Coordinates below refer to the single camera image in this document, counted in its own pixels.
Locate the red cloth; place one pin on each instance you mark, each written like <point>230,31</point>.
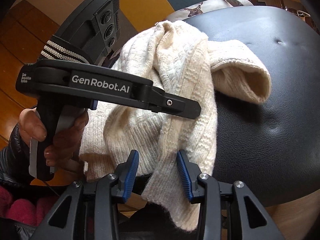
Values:
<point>23,210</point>

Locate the cream knitted sweater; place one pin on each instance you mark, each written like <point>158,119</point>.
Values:
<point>182,61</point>

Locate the deer print cushion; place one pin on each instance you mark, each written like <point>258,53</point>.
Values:
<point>197,9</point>

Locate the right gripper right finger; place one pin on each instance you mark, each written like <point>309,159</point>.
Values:
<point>189,173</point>

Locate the person's left hand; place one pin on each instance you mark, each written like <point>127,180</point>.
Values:
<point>65,143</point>

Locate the black padded jacket sleeve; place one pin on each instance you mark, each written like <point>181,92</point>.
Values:
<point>14,165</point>

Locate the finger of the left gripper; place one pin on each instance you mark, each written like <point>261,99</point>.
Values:
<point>161,102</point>

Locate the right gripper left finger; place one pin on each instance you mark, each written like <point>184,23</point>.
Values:
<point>125,178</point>

